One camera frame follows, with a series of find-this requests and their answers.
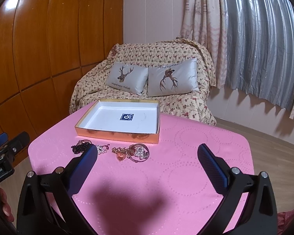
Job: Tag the pink tablecloth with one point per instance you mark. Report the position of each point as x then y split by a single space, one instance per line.
169 193

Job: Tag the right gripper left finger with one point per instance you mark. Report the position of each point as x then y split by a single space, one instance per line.
46 204

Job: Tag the wooden wardrobe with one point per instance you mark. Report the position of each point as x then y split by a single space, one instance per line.
46 46

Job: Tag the left silver deer cushion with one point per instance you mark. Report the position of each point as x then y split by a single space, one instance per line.
129 78

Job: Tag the floral beige curtain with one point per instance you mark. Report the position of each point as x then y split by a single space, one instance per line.
206 22

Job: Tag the blue sticker in box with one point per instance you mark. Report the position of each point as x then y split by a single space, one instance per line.
127 117

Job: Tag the floral covered sofa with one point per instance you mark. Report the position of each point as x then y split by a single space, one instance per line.
92 86

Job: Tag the silver grey curtain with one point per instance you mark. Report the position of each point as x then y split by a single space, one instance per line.
260 49

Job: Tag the orange shallow cardboard box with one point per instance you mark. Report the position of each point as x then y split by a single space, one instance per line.
102 121

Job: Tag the right silver antler cushion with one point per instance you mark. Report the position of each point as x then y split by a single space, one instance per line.
172 79

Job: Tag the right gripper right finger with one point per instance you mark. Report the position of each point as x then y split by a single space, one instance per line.
259 214

